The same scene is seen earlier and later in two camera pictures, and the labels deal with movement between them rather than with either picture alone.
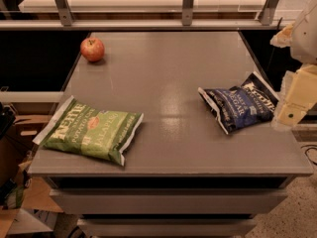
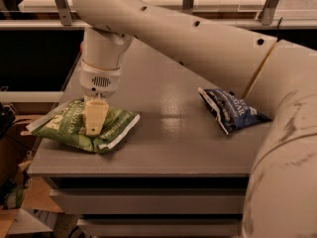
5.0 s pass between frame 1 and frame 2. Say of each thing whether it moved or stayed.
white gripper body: moved
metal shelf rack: stayed
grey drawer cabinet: stayed
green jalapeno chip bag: moved
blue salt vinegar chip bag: stayed
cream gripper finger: moved
